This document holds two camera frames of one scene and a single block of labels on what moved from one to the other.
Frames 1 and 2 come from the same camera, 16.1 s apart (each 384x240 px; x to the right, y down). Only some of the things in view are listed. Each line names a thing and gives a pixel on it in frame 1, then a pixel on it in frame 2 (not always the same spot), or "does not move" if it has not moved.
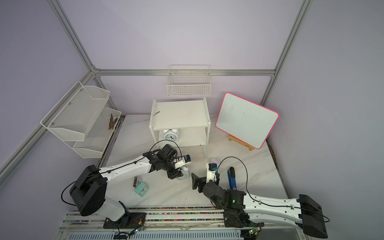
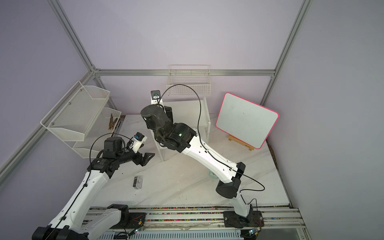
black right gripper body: [203, 182] to [171, 114]
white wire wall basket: [186, 80] does not move
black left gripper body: [172, 172] to [136, 158]
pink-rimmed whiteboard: [247, 122] does not move
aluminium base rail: [181, 223] does not move
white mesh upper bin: [73, 116] does not move
